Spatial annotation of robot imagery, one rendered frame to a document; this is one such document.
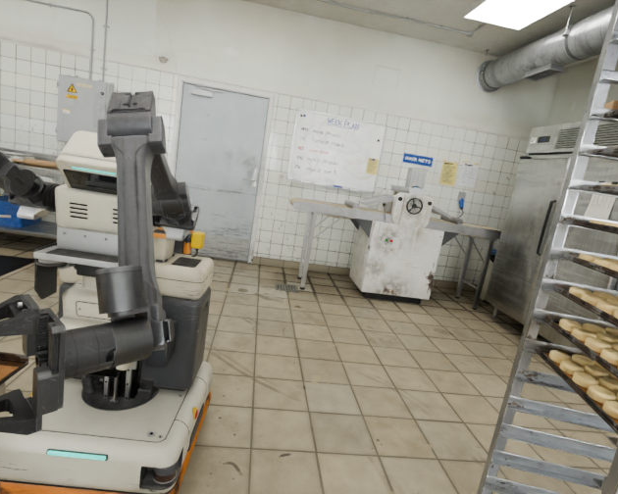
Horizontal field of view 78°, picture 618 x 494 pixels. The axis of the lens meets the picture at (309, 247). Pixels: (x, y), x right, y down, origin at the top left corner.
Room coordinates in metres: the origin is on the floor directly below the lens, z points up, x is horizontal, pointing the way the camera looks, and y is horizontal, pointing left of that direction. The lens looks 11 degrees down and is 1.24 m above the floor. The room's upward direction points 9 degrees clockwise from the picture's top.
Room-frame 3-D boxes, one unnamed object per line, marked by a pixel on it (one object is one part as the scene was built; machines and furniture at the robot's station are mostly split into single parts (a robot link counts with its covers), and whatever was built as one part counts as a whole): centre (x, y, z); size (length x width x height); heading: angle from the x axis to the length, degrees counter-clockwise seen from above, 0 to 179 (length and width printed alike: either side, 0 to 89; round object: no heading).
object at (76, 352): (0.42, 0.26, 0.99); 0.07 x 0.07 x 0.10; 49
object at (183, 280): (1.48, 0.66, 0.59); 0.55 x 0.34 x 0.83; 94
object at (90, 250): (1.10, 0.63, 0.87); 0.28 x 0.16 x 0.22; 94
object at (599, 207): (3.04, -2.16, 1.39); 0.22 x 0.03 x 0.31; 8
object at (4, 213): (3.99, 3.15, 0.36); 0.47 x 0.38 x 0.26; 10
